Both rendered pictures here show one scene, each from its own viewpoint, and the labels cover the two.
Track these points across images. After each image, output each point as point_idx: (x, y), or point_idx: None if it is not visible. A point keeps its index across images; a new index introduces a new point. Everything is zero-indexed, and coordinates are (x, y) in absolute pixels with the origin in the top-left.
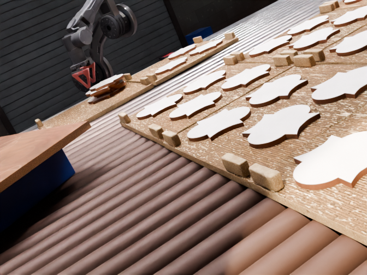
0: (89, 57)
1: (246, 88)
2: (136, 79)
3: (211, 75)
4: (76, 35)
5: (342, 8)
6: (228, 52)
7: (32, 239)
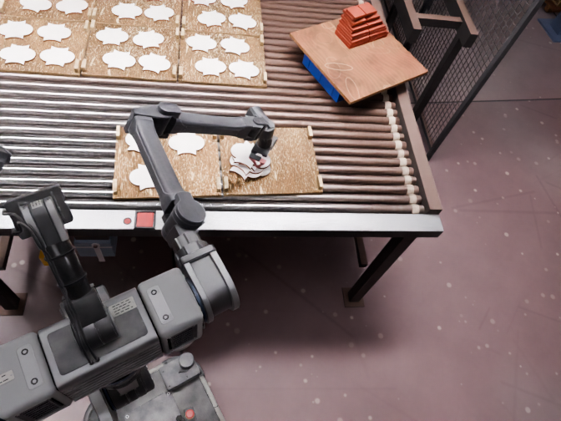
0: (253, 147)
1: (210, 37)
2: (216, 166)
3: (203, 68)
4: (262, 110)
5: (82, 59)
6: None
7: None
